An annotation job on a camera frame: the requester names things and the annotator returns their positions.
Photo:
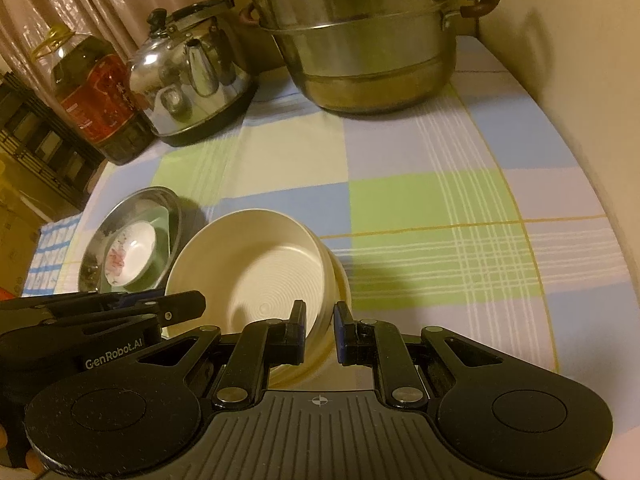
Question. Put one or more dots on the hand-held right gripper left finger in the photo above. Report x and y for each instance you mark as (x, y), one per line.
(297, 335)

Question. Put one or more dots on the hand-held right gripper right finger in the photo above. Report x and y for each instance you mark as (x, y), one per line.
(342, 335)

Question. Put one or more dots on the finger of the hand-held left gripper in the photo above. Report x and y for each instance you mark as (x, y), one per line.
(135, 300)
(185, 305)

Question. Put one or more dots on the small floral saucer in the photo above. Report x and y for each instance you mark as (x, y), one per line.
(130, 255)

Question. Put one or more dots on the stainless steel plate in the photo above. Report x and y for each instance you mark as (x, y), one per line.
(95, 240)

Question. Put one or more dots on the cream plastic bowl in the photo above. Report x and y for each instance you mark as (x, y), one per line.
(260, 270)

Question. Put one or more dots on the blue white printed cloth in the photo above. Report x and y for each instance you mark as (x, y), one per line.
(50, 260)

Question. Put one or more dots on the large cardboard box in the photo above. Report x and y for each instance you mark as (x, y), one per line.
(17, 245)

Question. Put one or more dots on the checked pastel tablecloth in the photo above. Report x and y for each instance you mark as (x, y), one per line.
(425, 200)

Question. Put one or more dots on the black storage rack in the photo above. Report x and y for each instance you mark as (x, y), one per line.
(40, 145)

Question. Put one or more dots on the cooking oil bottle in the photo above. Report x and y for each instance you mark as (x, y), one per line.
(95, 100)

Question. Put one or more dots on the stainless steel kettle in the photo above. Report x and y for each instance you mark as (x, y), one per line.
(200, 85)

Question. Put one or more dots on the stainless steel steamer pot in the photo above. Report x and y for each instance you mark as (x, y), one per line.
(365, 50)

